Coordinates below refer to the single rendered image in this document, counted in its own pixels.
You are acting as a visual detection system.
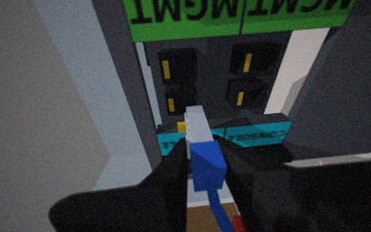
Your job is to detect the blue cable plug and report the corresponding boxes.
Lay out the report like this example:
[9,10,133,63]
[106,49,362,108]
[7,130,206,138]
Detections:
[177,105,236,232]

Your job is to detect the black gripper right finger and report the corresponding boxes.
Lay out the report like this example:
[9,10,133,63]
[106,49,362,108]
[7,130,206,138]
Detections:
[213,134,371,232]

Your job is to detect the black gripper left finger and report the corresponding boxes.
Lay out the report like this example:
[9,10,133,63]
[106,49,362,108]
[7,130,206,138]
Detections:
[48,137,188,232]

